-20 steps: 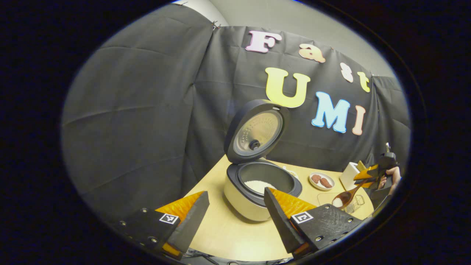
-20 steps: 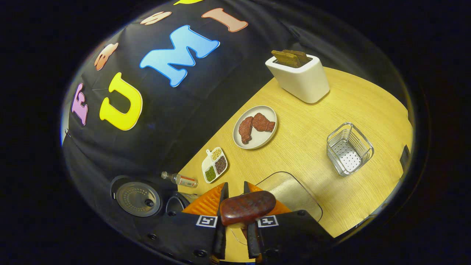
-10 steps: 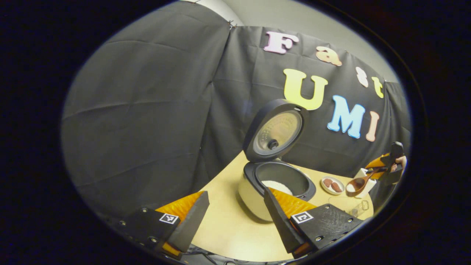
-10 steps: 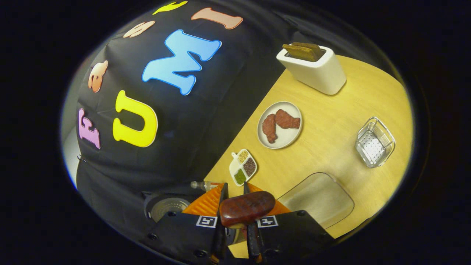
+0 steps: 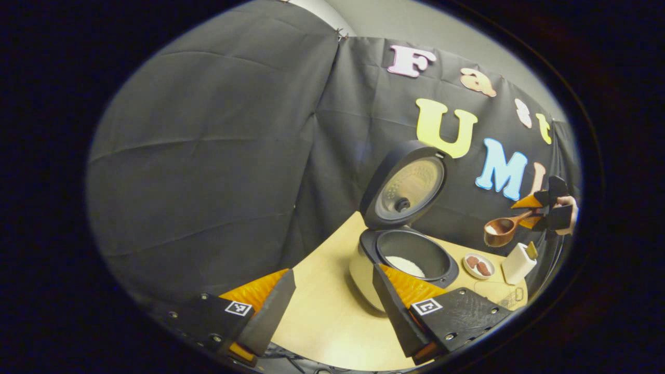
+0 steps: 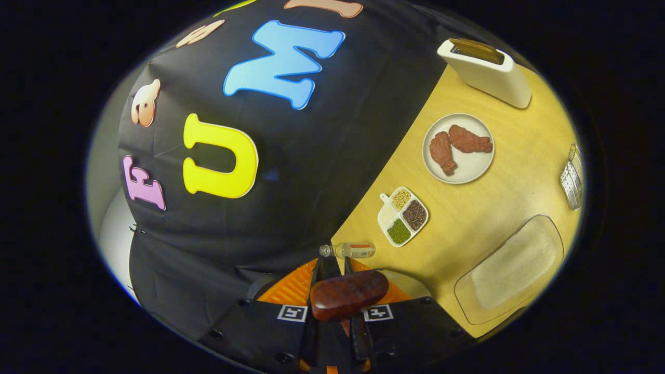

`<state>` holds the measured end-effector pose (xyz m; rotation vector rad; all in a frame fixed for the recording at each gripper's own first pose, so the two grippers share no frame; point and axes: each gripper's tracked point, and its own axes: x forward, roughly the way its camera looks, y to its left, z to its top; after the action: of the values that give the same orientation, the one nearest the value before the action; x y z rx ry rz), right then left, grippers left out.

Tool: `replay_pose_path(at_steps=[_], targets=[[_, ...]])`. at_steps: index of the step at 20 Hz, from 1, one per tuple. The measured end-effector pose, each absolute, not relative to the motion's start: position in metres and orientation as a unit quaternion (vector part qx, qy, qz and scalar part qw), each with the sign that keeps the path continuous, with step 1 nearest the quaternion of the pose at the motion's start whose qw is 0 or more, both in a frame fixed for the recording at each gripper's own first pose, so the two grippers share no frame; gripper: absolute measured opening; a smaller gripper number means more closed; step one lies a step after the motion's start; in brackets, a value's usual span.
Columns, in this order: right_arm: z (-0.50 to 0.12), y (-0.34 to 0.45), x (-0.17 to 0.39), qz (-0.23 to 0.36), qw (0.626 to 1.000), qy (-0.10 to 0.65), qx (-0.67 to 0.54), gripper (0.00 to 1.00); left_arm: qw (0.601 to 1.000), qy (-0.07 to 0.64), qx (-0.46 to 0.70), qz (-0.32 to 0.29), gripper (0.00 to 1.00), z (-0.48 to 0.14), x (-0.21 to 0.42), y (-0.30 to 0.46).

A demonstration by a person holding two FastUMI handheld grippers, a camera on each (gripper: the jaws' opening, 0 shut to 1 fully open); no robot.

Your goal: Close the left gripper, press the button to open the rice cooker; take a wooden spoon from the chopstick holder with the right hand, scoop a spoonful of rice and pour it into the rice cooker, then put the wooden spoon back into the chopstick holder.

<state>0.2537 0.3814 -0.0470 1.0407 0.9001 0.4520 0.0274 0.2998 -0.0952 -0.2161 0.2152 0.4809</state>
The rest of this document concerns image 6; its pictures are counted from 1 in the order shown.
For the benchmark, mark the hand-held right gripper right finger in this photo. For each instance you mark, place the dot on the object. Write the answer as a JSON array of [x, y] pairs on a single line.
[[410, 332]]

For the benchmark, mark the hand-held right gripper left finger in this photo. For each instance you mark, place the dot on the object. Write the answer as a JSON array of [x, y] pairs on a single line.
[[254, 332]]

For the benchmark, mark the metal mesh chopstick holder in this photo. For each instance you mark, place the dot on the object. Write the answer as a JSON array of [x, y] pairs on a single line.
[[571, 179]]

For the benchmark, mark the clear glass tray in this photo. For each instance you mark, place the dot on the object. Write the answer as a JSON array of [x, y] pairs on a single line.
[[467, 306]]

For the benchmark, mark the small clear glass bottle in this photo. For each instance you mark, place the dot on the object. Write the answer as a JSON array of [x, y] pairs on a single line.
[[348, 250]]

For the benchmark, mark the white divided bean dish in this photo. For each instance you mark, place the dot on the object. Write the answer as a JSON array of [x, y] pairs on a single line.
[[402, 217]]

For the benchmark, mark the black backdrop cloth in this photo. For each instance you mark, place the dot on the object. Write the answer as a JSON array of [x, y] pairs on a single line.
[[311, 182]]

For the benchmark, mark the white round plate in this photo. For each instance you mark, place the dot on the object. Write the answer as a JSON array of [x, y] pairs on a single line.
[[473, 166]]

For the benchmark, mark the red meat piece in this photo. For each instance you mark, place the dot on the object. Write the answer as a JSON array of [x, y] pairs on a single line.
[[470, 140], [442, 153]]

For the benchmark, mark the white toaster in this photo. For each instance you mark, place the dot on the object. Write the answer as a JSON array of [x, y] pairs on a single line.
[[493, 80]]

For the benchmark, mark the brown toast slice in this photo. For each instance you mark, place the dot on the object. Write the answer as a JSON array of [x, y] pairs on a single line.
[[478, 50]]

